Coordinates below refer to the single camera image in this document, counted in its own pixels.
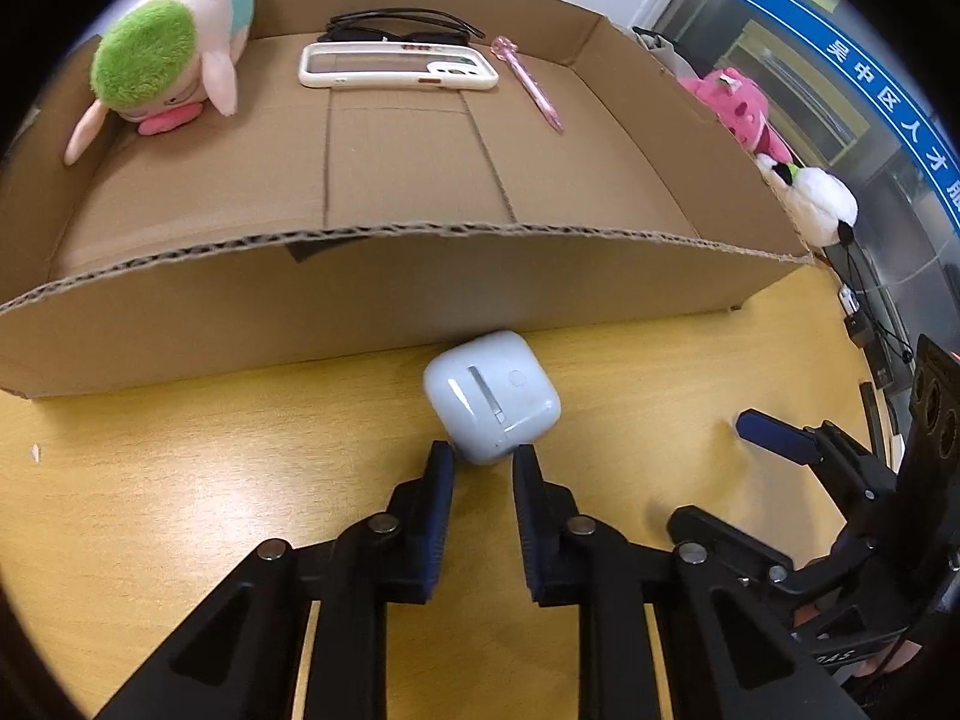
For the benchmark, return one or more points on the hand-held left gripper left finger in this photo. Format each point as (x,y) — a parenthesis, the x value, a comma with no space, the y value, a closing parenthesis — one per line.
(439,517)

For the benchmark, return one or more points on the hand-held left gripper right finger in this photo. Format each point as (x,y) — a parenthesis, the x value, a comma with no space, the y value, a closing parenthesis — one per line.
(529,521)

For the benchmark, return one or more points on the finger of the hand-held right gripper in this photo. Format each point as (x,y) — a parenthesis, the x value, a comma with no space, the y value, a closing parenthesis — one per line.
(739,544)
(772,431)

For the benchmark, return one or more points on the white earbuds case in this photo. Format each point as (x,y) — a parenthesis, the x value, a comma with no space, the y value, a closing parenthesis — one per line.
(487,390)

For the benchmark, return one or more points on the shallow cardboard box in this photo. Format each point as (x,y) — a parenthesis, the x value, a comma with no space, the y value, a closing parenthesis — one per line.
(225,315)

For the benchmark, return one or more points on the pink pen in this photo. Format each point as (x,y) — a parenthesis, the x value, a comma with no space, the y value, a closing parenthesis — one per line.
(532,86)

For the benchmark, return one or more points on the cream clear phone case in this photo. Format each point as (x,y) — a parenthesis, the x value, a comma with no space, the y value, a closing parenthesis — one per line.
(322,79)

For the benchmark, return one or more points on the black sunglasses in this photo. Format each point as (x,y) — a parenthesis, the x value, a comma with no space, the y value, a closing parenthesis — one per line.
(375,35)

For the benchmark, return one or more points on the person's right hand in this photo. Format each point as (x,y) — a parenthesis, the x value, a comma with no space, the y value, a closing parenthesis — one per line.
(904,654)

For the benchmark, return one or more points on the white plush toy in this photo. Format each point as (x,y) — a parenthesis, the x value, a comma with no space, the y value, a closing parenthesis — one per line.
(817,199)

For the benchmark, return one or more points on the blue window sign band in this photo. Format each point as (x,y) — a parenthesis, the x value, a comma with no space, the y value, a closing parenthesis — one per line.
(840,52)

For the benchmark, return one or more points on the grey cloth bag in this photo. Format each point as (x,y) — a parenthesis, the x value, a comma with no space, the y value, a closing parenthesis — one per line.
(660,49)

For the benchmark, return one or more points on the green pink blue plush toy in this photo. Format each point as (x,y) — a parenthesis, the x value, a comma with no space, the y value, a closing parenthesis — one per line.
(150,52)

